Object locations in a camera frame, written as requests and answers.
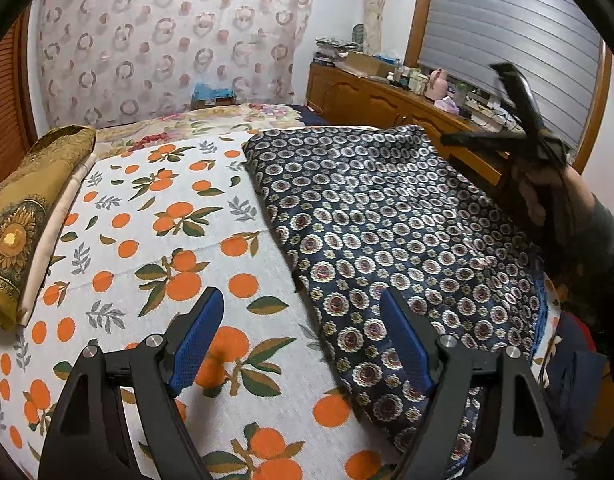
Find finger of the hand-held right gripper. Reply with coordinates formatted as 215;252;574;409
439;129;529;152
490;62;545;135

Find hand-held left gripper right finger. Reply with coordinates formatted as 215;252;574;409
379;289;564;480

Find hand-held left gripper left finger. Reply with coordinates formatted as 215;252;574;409
37;287;225;480

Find navy patterned satin shirt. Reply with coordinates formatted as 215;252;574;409
242;125;563;476

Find person's right forearm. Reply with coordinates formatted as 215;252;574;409
562;167;614;283

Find person's right hand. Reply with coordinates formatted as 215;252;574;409
516;164;576;232

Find white power strip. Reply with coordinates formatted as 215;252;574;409
462;102;514;127

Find pink kettle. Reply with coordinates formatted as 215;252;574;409
427;67;449;101

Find grey window blind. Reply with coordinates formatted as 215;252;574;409
417;0;603;147

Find group of white bottles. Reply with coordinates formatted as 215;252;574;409
387;60;430;94

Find orange fruit print blanket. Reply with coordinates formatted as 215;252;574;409
0;132;563;480

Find wooden cabinet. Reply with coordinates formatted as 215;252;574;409
307;62;518;192

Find cardboard box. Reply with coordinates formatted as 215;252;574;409
337;51;396;79

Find cream window curtain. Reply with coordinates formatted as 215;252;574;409
362;0;386;57

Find dark blue cloth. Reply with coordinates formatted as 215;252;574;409
541;310;611;442

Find dark blue bed sheet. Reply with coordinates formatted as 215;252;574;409
287;104;331;129

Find stack of papers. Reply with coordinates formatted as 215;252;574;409
314;37;363;66

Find beige folded cloth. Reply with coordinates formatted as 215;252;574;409
17;154;100;329

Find gold patterned cloth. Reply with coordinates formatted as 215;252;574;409
0;125;98;332

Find floral bed sheet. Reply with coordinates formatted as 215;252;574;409
94;102;309;154

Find small brown box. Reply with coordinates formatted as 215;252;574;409
192;97;239;111

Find blue plastic bag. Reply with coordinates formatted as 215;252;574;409
191;82;238;104

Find wooden louvered door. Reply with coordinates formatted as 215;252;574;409
0;10;38;196

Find circle patterned sheer curtain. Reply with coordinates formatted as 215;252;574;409
34;0;315;129

